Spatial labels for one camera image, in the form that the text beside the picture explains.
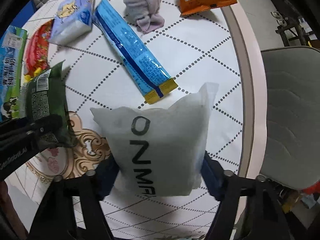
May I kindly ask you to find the dark green snack bag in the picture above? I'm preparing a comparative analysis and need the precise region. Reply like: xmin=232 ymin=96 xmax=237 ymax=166
xmin=24 ymin=62 xmax=76 ymax=148

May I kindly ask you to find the red snack bag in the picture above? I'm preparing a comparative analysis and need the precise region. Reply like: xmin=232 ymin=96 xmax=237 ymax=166
xmin=24 ymin=20 xmax=54 ymax=82

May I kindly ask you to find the white ONMAX pouch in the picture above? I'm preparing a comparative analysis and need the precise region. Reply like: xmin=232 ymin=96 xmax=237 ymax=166
xmin=91 ymin=82 xmax=219 ymax=197

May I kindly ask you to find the blue bear tissue pack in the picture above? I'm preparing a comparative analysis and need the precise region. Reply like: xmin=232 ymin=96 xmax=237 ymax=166
xmin=49 ymin=0 xmax=95 ymax=46

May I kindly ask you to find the long blue snack package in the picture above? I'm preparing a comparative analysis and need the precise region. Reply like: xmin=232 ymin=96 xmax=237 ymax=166
xmin=93 ymin=0 xmax=178 ymax=104

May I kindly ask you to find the lilac towel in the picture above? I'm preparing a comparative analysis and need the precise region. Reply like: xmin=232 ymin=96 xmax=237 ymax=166
xmin=123 ymin=0 xmax=165 ymax=34

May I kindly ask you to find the grey chair seat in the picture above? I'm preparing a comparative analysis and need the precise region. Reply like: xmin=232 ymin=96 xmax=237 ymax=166
xmin=260 ymin=46 xmax=319 ymax=190

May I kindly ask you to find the blue green cardboard box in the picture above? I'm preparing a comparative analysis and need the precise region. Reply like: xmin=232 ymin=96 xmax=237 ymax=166
xmin=0 ymin=25 xmax=27 ymax=122

